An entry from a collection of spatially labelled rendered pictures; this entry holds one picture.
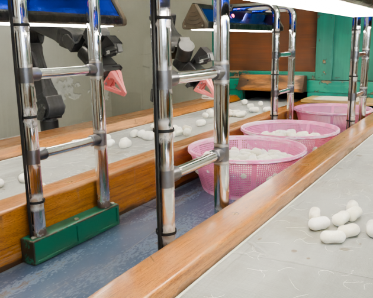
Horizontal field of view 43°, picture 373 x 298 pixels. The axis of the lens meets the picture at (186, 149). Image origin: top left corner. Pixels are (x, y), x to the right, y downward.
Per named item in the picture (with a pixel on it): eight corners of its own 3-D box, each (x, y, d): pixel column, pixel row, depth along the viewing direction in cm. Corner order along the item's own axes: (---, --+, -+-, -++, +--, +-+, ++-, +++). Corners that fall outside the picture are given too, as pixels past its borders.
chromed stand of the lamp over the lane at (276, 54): (222, 140, 162) (222, 3, 152) (246, 130, 178) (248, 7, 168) (275, 145, 152) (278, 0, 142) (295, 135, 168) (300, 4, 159)
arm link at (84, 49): (108, 52, 147) (94, 38, 149) (95, 54, 143) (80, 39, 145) (99, 69, 151) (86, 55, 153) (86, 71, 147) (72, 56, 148)
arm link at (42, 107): (65, 101, 167) (55, 100, 170) (44, 104, 160) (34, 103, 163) (66, 119, 168) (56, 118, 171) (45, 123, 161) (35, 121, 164)
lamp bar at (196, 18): (181, 29, 138) (180, 3, 136) (264, 31, 189) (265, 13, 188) (205, 28, 134) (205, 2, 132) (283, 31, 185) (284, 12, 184)
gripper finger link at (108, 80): (140, 85, 146) (121, 65, 148) (125, 87, 140) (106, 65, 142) (129, 101, 149) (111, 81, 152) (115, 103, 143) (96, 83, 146)
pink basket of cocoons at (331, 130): (236, 171, 122) (237, 135, 120) (243, 149, 148) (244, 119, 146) (344, 175, 118) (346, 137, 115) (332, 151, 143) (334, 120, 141)
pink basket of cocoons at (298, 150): (166, 193, 105) (164, 152, 103) (221, 166, 128) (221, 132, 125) (279, 214, 92) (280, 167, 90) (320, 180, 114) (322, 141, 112)
